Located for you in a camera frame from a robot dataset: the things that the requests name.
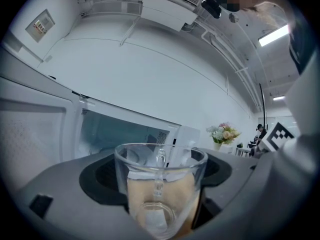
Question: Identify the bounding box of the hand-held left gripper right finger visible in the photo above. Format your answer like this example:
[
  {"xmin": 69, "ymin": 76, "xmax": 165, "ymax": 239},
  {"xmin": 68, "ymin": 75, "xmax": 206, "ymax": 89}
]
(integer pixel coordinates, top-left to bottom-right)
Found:
[{"xmin": 174, "ymin": 147, "xmax": 288, "ymax": 240}]

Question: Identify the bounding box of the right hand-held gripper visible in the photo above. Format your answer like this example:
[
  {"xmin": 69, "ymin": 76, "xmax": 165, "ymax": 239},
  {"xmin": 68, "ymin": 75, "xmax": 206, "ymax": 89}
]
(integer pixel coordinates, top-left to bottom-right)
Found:
[{"xmin": 249, "ymin": 122, "xmax": 296, "ymax": 158}]

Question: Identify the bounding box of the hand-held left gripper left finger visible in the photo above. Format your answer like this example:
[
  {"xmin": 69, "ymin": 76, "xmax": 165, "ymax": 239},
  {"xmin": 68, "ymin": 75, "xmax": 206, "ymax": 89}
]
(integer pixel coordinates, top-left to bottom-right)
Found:
[{"xmin": 11, "ymin": 150, "xmax": 151, "ymax": 240}]

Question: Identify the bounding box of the white microwave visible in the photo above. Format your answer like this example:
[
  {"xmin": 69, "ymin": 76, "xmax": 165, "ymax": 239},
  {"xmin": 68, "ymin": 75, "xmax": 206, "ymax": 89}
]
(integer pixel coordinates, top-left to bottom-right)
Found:
[{"xmin": 0, "ymin": 43, "xmax": 201, "ymax": 192}]

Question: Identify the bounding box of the clear glass mug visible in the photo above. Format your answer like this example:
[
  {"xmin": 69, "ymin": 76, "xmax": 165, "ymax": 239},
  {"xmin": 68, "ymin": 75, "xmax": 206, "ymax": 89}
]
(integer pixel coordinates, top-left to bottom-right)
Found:
[{"xmin": 114, "ymin": 142, "xmax": 209, "ymax": 240}]

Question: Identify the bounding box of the whiteboard on black stand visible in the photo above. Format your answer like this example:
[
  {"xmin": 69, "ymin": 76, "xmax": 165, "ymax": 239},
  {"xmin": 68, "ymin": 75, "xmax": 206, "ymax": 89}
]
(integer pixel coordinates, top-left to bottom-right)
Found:
[{"xmin": 258, "ymin": 83, "xmax": 269, "ymax": 135}]

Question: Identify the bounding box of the small white table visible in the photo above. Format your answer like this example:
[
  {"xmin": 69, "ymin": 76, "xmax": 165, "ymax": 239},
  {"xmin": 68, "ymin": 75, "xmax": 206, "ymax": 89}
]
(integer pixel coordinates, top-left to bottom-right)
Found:
[{"xmin": 234, "ymin": 146, "xmax": 252, "ymax": 158}]

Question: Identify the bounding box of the pastel flower bouquet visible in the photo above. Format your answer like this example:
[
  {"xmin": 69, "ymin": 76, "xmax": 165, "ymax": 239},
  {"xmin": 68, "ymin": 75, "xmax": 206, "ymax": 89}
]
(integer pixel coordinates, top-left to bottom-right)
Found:
[{"xmin": 206, "ymin": 122, "xmax": 241, "ymax": 145}]

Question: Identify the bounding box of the person's black clothing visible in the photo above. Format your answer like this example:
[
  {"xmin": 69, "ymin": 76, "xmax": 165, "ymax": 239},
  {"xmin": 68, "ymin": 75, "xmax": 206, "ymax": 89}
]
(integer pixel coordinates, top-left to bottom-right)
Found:
[{"xmin": 288, "ymin": 16, "xmax": 319, "ymax": 75}]

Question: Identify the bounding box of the long ceiling light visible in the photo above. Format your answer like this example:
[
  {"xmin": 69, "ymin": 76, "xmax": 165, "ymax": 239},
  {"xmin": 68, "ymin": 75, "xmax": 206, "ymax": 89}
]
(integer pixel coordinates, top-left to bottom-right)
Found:
[{"xmin": 258, "ymin": 23, "xmax": 291, "ymax": 47}]

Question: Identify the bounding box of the white air conditioner unit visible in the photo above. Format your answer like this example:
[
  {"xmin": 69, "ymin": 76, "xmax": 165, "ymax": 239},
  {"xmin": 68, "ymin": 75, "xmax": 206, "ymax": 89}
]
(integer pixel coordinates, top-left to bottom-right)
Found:
[{"xmin": 141, "ymin": 0, "xmax": 199, "ymax": 32}]

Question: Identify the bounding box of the black head-worn camera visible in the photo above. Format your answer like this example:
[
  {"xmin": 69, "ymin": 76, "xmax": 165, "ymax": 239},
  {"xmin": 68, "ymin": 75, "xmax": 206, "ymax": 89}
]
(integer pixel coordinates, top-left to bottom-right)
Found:
[{"xmin": 201, "ymin": 0, "xmax": 222, "ymax": 19}]

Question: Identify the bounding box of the grey wall electrical panel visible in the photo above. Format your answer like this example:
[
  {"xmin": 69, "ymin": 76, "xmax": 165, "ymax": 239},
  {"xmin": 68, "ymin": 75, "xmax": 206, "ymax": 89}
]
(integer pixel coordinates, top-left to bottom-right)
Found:
[{"xmin": 24, "ymin": 8, "xmax": 56, "ymax": 44}]

